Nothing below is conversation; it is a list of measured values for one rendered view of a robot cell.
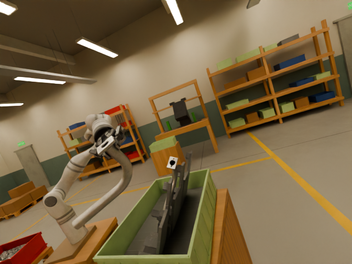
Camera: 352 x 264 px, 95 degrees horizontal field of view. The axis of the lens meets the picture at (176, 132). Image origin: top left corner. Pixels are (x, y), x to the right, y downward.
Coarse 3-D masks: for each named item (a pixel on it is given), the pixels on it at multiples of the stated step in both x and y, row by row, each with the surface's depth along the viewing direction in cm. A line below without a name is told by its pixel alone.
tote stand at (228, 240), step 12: (228, 192) 107; (216, 204) 95; (228, 204) 99; (216, 216) 86; (228, 216) 92; (216, 228) 78; (228, 228) 86; (240, 228) 110; (216, 240) 72; (228, 240) 81; (240, 240) 102; (216, 252) 66; (228, 252) 77; (240, 252) 95
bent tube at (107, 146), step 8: (112, 136) 47; (104, 144) 46; (112, 144) 44; (112, 152) 45; (120, 152) 47; (120, 160) 48; (128, 160) 49; (128, 168) 50; (128, 176) 50; (120, 184) 51; (128, 184) 52; (112, 192) 50; (120, 192) 51; (104, 200) 49; (112, 200) 50; (88, 208) 49; (96, 208) 49; (80, 216) 48; (88, 216) 48; (72, 224) 47; (80, 224) 47
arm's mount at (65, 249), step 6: (90, 228) 102; (96, 228) 104; (90, 234) 98; (66, 240) 101; (84, 240) 93; (60, 246) 97; (66, 246) 94; (72, 246) 91; (78, 246) 89; (54, 252) 93; (60, 252) 91; (66, 252) 88; (72, 252) 86; (78, 252) 87; (48, 258) 91; (54, 258) 88; (60, 258) 85; (66, 258) 85; (72, 258) 84
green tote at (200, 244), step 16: (192, 176) 110; (208, 176) 98; (160, 192) 119; (208, 192) 90; (144, 208) 98; (208, 208) 81; (128, 224) 83; (208, 224) 74; (112, 240) 72; (128, 240) 80; (192, 240) 55; (208, 240) 69; (96, 256) 64; (112, 256) 61; (128, 256) 58; (144, 256) 56; (160, 256) 53; (176, 256) 51; (192, 256) 51; (208, 256) 63
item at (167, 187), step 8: (168, 184) 63; (168, 192) 64; (168, 200) 65; (168, 208) 67; (168, 216) 71; (160, 224) 58; (152, 232) 71; (160, 232) 57; (160, 240) 57; (144, 248) 63; (152, 248) 63; (160, 248) 60
